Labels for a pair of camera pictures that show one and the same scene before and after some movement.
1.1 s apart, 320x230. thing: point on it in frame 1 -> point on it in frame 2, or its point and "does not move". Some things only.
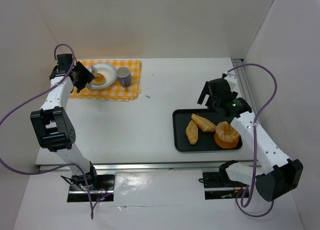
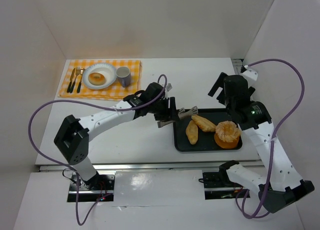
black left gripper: x=82 y=75 -> x=169 y=109
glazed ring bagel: x=100 y=79 does not move
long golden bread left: x=192 y=132 does not move
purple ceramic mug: x=124 y=73 does not move
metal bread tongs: x=93 y=71 -> x=182 y=114
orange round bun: x=224 y=144 does not move
